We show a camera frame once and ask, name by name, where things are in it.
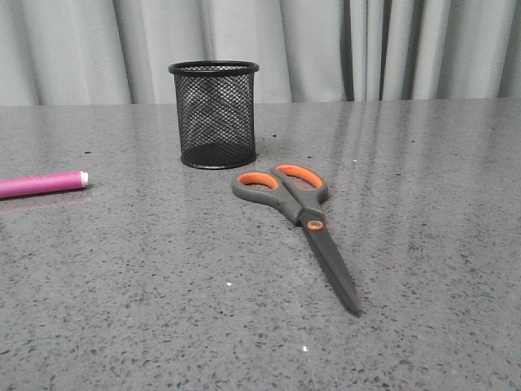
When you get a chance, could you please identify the grey orange scissors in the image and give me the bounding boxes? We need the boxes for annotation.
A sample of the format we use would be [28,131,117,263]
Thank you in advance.
[231,164,360,316]

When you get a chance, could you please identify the black mesh pen cup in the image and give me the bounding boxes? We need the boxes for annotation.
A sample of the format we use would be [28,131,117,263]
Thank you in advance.
[169,60,260,169]

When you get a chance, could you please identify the pink marker pen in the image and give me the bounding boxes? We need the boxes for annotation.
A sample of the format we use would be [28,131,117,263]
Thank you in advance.
[1,171,89,199]

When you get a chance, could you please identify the grey curtain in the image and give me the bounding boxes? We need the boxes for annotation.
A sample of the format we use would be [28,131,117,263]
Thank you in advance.
[1,1,520,106]

